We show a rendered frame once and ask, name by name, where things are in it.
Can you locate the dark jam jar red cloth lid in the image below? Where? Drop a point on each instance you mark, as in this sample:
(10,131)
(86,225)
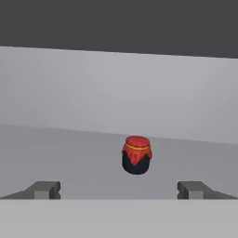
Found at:
(136,155)

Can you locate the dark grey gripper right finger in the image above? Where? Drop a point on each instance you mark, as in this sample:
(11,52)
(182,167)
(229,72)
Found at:
(194,189)

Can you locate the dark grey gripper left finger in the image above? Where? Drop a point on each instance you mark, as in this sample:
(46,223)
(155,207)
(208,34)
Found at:
(43,189)

